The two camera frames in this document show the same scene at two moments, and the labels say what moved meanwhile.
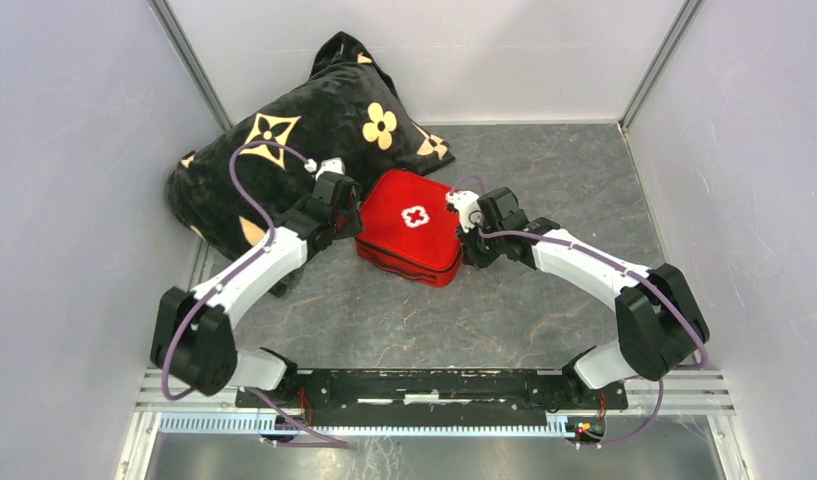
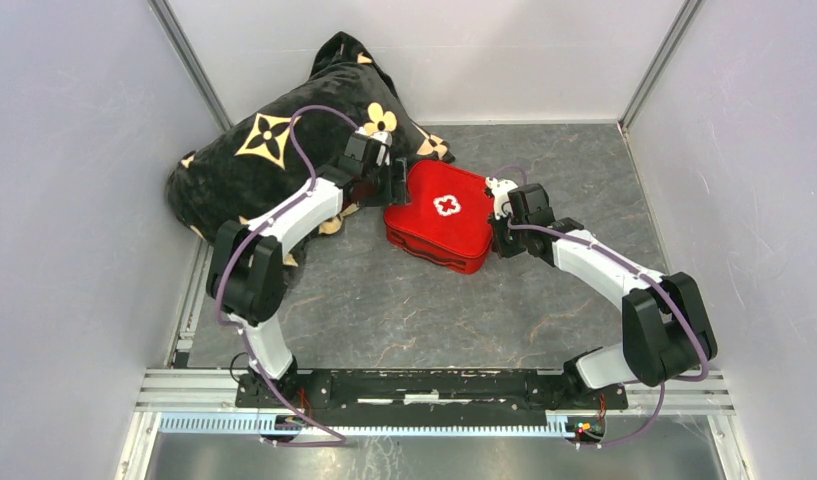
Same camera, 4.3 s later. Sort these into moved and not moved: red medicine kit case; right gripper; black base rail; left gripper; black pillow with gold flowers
Moved: left gripper; red medicine kit case; right gripper
Not moved: black base rail; black pillow with gold flowers
